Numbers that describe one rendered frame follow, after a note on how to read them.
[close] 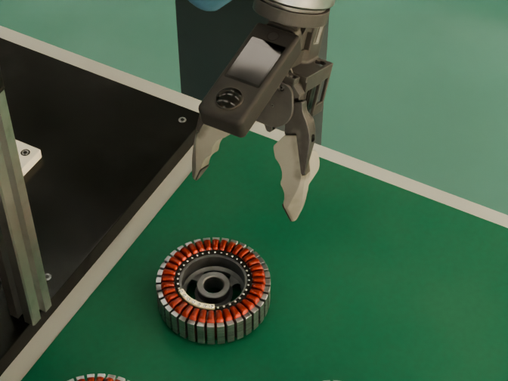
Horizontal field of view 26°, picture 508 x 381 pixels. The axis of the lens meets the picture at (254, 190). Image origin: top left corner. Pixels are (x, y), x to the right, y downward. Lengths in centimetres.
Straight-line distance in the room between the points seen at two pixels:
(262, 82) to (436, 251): 29
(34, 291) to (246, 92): 27
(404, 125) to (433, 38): 31
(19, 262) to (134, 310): 15
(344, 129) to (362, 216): 119
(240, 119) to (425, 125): 146
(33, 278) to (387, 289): 35
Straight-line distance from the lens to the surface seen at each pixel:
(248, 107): 97
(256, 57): 100
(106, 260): 115
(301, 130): 103
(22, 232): 101
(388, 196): 120
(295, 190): 105
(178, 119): 126
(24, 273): 102
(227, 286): 108
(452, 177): 229
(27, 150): 123
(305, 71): 105
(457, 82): 251
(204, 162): 110
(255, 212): 118
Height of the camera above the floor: 163
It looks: 47 degrees down
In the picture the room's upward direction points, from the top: straight up
